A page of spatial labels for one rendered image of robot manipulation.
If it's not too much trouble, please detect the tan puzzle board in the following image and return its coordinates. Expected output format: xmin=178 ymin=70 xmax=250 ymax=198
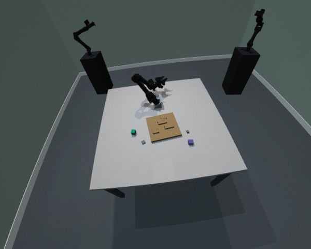
xmin=146 ymin=112 xmax=182 ymax=143

